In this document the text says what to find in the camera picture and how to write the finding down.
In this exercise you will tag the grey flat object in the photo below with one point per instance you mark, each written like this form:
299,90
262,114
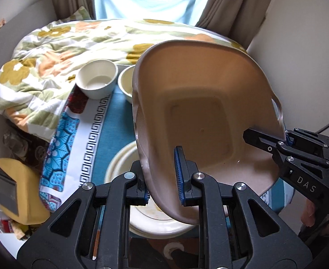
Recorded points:
5,192

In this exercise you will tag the grey headboard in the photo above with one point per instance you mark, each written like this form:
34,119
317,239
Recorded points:
21,19

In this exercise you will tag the person's right hand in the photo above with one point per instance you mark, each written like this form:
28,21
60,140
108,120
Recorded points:
308,213

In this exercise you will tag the plain white plate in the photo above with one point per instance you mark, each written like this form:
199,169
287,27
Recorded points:
158,230

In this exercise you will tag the green striped pillow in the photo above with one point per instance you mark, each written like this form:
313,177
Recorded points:
79,13

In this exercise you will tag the white round bowl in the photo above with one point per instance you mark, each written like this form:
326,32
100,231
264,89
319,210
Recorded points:
97,80

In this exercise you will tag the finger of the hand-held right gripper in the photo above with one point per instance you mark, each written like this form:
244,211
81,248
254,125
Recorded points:
310,140
268,144

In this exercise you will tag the pink square bowl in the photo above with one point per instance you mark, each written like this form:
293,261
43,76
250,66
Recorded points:
195,103

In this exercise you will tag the floral striped blanket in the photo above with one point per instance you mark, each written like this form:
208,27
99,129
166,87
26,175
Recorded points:
55,53

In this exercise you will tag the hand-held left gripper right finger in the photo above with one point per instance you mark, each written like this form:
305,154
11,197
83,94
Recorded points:
179,173

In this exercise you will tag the patterned tablecloth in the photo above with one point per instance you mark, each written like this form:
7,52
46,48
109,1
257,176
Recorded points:
83,134

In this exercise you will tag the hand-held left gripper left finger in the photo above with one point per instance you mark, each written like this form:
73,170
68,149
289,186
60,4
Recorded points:
108,201

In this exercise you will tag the cream round bowl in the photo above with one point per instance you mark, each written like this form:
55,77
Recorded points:
125,84

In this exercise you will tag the dark patterned cloth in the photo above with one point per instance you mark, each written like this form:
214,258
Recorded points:
21,148

